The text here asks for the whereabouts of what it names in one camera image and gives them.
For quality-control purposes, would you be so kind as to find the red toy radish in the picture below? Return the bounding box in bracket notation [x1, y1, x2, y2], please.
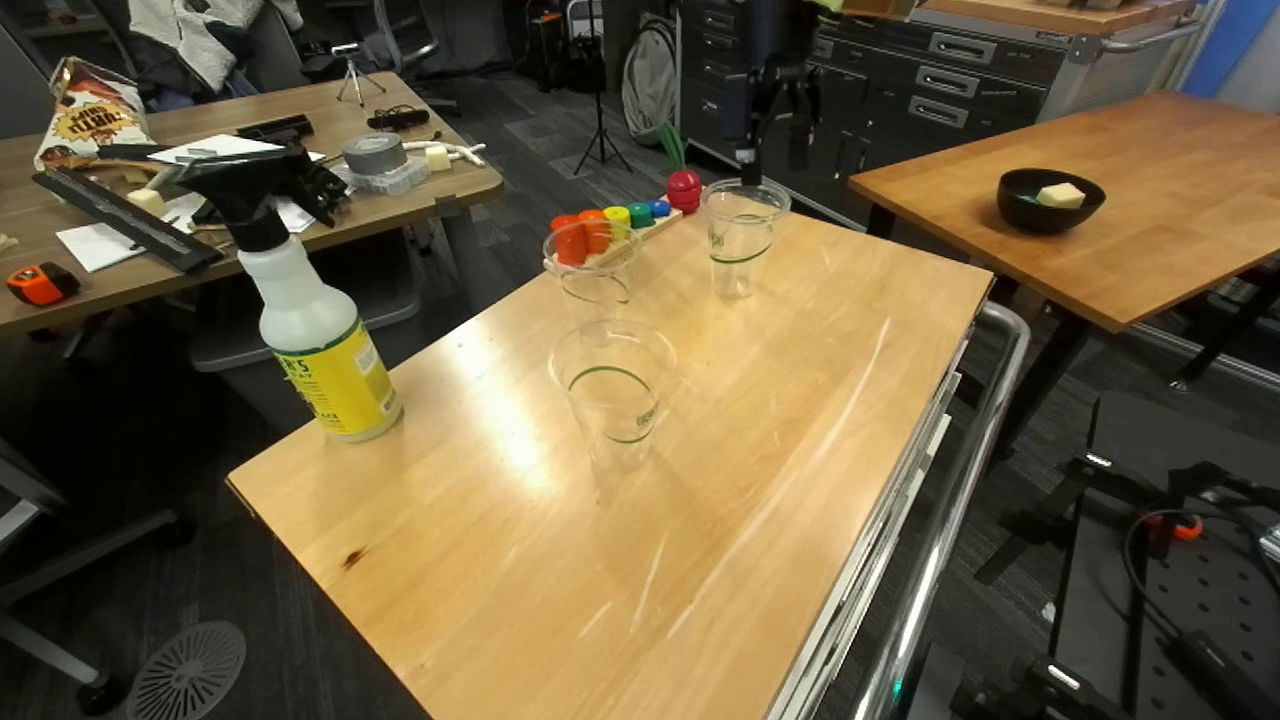
[657, 121, 704, 215]

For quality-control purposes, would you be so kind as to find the snack bag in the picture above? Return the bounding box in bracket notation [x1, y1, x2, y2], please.
[33, 56, 157, 174]

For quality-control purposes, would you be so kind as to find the white spray bottle yellow label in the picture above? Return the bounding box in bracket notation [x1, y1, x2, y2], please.
[172, 143, 404, 444]

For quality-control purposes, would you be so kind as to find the wooden desk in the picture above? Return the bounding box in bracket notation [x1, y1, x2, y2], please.
[0, 71, 505, 343]

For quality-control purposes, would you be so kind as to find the long black bar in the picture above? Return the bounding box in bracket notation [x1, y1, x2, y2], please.
[31, 167, 224, 275]

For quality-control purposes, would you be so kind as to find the wooden toy with coloured pegs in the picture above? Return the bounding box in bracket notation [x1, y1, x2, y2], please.
[549, 198, 685, 269]

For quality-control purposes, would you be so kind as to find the grey round floor grille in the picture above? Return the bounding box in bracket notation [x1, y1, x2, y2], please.
[127, 620, 248, 720]

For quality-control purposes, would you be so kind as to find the camera on tripod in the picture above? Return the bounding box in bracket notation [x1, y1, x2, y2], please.
[329, 41, 389, 109]

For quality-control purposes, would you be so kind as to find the round white folding reflector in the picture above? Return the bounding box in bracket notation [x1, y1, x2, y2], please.
[620, 14, 683, 150]

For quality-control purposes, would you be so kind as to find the grey duct tape roll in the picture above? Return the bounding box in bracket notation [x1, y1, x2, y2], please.
[342, 131, 409, 179]

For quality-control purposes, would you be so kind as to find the clear plastic cup green band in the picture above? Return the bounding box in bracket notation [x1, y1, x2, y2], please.
[701, 178, 793, 302]
[542, 219, 642, 308]
[547, 319, 679, 472]

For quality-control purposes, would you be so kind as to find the orange tape measure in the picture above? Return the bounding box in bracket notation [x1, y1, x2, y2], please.
[5, 261, 82, 308]

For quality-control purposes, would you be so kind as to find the black bowl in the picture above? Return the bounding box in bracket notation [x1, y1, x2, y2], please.
[996, 167, 1108, 237]

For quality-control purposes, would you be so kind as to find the clear plastic box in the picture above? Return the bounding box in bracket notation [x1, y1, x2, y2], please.
[334, 157, 432, 197]

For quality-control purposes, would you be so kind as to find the office chair with coat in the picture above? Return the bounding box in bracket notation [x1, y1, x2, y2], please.
[92, 0, 307, 103]

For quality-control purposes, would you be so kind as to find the black perforated board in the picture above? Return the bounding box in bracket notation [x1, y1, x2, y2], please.
[975, 388, 1280, 720]

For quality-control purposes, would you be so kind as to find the stand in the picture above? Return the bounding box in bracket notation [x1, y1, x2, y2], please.
[572, 0, 634, 177]

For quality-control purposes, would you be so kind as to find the grey tool cabinet wooden top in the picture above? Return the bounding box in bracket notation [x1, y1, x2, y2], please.
[679, 0, 1203, 206]

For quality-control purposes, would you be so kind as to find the office chair base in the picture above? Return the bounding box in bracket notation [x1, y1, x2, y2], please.
[0, 435, 198, 717]

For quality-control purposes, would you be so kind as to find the white paper sheet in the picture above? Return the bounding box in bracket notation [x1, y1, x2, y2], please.
[56, 190, 206, 274]

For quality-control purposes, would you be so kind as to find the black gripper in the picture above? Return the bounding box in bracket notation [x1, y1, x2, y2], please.
[722, 0, 823, 188]

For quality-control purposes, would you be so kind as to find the wooden table with black legs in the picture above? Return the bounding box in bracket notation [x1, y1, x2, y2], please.
[847, 91, 1280, 463]

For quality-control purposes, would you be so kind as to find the black cable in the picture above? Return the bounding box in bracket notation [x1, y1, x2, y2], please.
[1120, 505, 1280, 720]

